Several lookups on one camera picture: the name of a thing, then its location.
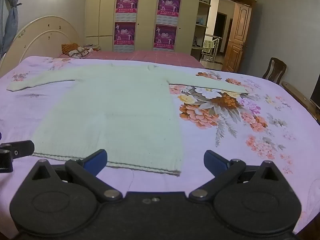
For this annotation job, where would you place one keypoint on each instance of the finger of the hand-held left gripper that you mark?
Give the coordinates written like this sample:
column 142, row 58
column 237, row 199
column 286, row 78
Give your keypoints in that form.
column 5, row 161
column 22, row 148

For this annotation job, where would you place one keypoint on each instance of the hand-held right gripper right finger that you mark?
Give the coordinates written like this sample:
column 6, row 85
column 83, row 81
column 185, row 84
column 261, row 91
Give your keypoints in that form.
column 215, row 160

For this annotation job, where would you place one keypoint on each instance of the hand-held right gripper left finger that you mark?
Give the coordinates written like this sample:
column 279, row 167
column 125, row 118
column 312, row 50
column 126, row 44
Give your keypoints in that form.
column 96, row 160

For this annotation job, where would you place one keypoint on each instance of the cream knitted sweater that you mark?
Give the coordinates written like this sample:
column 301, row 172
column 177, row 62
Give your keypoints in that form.
column 112, row 105

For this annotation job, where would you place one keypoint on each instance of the floral lilac bedsheet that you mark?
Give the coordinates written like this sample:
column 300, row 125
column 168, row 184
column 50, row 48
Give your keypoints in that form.
column 225, row 135

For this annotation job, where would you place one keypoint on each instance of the wooden side table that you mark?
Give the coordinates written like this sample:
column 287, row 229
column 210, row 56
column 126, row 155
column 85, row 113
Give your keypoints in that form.
column 297, row 96

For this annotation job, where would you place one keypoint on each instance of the white stair railing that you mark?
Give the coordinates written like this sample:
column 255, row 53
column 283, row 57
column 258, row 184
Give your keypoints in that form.
column 215, row 52

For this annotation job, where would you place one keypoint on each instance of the dark wooden chair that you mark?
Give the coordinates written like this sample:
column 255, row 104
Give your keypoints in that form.
column 275, row 68

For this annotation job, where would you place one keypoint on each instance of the patterned pillows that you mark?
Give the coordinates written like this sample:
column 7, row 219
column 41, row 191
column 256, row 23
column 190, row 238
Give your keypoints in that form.
column 78, row 52

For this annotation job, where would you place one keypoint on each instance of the orange patterned cloth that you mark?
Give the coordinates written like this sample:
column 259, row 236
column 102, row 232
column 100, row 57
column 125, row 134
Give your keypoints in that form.
column 68, row 48

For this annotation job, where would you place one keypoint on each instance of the cream bed headboard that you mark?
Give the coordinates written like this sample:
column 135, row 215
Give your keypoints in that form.
column 45, row 37

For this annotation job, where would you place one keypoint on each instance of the stack of books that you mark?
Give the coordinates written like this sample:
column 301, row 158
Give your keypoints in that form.
column 93, row 47

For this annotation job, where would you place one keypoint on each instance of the pale green towel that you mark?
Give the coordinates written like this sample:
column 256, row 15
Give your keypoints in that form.
column 208, row 45

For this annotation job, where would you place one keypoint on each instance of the pink checked bed cover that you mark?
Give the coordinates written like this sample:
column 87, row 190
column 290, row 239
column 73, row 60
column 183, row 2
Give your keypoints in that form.
column 150, row 56

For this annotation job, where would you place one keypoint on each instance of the black screen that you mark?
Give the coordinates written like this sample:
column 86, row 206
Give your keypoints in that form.
column 315, row 90

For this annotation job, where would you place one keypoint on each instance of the wooden cabinet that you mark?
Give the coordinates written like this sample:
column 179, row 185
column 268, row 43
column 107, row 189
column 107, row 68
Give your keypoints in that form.
column 237, row 37

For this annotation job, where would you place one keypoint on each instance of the beige open shelf unit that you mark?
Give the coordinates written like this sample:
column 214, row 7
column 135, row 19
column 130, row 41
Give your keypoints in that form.
column 201, row 30

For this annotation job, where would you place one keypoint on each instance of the grey curtain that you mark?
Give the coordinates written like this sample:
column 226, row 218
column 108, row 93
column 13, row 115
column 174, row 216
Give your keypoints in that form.
column 10, row 17

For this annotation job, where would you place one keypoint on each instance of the beige wardrobe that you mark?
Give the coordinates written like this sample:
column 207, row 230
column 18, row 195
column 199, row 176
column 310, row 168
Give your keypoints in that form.
column 147, row 17

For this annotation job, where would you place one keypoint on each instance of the magenta wall poster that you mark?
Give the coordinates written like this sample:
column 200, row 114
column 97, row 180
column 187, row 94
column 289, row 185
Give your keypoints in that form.
column 127, row 2
column 169, row 5
column 125, row 33
column 165, row 36

